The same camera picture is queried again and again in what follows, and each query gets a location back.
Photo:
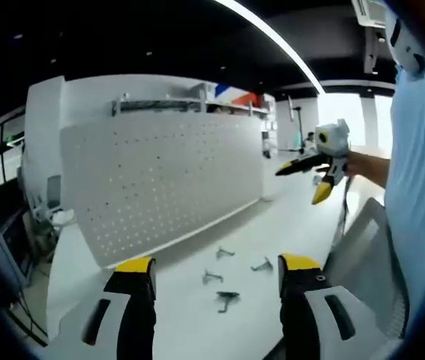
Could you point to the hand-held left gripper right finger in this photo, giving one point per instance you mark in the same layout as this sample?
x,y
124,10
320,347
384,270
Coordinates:
x,y
298,296

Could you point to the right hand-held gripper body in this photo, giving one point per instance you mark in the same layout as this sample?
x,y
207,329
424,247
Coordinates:
x,y
333,144

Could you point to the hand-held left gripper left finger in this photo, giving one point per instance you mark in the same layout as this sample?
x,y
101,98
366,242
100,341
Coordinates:
x,y
137,296

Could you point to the grey metal hook assembly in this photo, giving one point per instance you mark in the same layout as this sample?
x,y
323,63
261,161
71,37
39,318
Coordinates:
x,y
224,253
262,267
228,298
212,278

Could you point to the white perforated mounting plate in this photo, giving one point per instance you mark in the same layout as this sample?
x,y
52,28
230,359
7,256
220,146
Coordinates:
x,y
159,183

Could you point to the person's right hand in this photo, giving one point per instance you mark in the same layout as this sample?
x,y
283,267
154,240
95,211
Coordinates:
x,y
354,165

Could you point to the black stand with pole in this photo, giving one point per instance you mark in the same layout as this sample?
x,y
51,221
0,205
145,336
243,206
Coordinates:
x,y
297,131

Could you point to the grey mesh chair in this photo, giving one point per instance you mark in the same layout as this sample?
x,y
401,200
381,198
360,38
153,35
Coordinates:
x,y
369,262

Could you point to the long ceiling light strip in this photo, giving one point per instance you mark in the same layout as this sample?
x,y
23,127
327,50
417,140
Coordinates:
x,y
272,41

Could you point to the white worn chest device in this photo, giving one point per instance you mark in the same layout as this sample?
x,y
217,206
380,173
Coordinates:
x,y
403,37

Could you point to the ceiling air conditioner unit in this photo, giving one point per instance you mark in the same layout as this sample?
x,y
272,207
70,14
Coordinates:
x,y
369,11

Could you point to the grey equipment cart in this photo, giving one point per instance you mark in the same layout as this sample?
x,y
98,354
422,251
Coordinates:
x,y
6,251

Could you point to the metal shelf rack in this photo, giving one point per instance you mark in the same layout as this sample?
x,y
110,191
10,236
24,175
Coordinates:
x,y
159,105

